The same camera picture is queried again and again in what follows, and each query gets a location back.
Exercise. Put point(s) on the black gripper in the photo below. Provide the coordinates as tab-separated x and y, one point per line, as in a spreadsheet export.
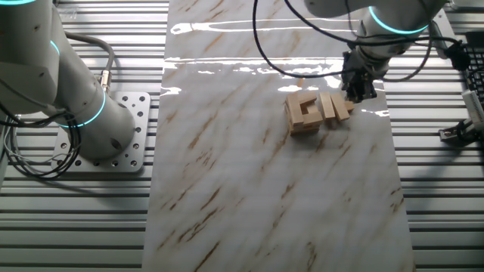
363	68

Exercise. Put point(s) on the black wrist camera plug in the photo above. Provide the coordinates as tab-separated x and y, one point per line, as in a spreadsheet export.
458	56

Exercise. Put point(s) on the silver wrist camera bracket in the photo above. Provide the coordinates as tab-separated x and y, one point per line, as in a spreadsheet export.
438	32

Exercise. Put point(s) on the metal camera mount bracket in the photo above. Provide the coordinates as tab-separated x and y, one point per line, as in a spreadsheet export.
448	134

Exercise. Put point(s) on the white marble pattern mat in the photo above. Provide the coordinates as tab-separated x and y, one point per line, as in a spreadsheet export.
246	189

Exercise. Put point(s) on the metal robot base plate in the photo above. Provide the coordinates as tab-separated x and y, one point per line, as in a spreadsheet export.
138	113

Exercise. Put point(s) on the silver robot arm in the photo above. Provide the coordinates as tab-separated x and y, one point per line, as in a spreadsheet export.
45	75

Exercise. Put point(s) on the silver depth camera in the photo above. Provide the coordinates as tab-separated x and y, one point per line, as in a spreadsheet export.
474	107

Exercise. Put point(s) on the black box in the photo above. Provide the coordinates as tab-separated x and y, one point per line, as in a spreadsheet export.
475	39

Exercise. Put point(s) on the black keyboard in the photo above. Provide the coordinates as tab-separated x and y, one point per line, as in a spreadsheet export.
477	75

